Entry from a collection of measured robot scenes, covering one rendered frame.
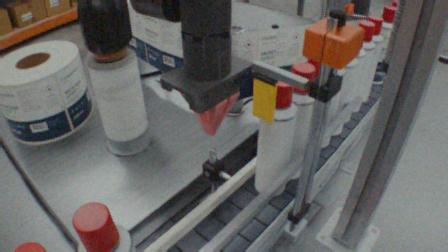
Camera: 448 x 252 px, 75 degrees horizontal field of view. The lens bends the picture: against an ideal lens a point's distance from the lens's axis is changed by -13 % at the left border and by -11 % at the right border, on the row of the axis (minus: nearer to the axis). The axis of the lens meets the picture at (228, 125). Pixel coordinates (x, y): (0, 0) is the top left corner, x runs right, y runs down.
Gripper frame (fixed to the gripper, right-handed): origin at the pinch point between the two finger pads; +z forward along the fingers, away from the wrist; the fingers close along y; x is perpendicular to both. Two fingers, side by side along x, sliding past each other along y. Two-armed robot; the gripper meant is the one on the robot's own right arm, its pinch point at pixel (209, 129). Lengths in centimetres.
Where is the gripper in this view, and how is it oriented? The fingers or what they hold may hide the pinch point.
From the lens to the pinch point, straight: 45.3
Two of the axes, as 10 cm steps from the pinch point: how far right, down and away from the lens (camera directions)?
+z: 0.0, 7.9, 6.1
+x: 7.6, 4.0, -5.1
